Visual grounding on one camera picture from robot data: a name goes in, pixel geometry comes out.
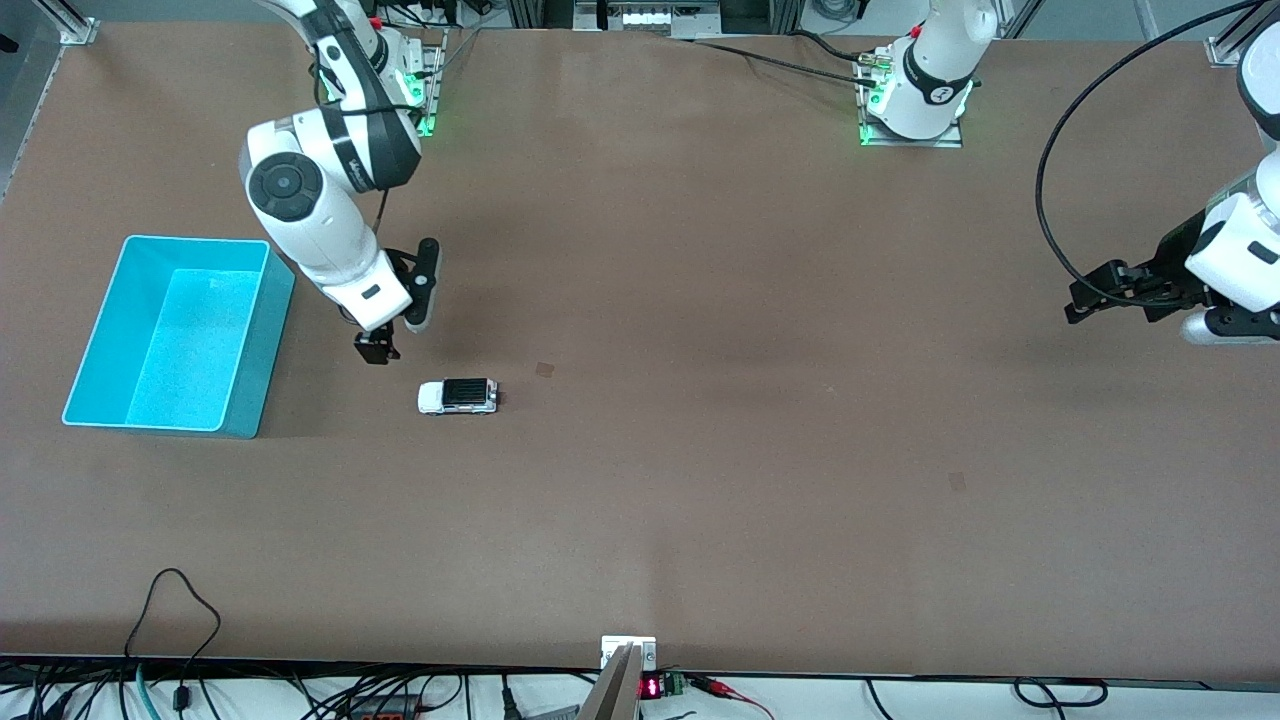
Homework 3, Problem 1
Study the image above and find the white jeep toy black roof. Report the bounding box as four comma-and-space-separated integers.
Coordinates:
417, 378, 500, 416

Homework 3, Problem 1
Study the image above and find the cyan plastic bin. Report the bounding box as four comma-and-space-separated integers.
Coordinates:
62, 236, 297, 440

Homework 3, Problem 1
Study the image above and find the grey lit control box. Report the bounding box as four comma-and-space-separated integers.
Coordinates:
573, 0, 723, 36

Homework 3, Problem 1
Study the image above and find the red and black clip lead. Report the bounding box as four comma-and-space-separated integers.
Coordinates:
690, 675, 776, 720

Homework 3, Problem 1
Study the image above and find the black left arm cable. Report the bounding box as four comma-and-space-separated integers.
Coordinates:
1036, 0, 1266, 301

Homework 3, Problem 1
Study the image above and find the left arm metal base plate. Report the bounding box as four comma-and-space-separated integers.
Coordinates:
858, 50, 964, 149

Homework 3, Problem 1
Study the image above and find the aluminium frame profile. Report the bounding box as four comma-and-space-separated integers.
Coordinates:
1208, 0, 1263, 69
35, 0, 99, 46

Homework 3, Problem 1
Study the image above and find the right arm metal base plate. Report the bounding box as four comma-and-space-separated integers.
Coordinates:
332, 28, 442, 138

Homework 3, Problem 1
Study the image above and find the black cable lying on table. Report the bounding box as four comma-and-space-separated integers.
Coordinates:
690, 30, 881, 87

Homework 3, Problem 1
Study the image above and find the black coiled cable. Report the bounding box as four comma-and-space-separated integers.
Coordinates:
865, 678, 1109, 720

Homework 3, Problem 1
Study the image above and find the thin looped black cable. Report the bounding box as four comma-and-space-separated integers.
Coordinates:
122, 568, 223, 713

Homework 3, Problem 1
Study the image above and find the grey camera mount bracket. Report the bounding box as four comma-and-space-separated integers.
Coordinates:
578, 636, 658, 720

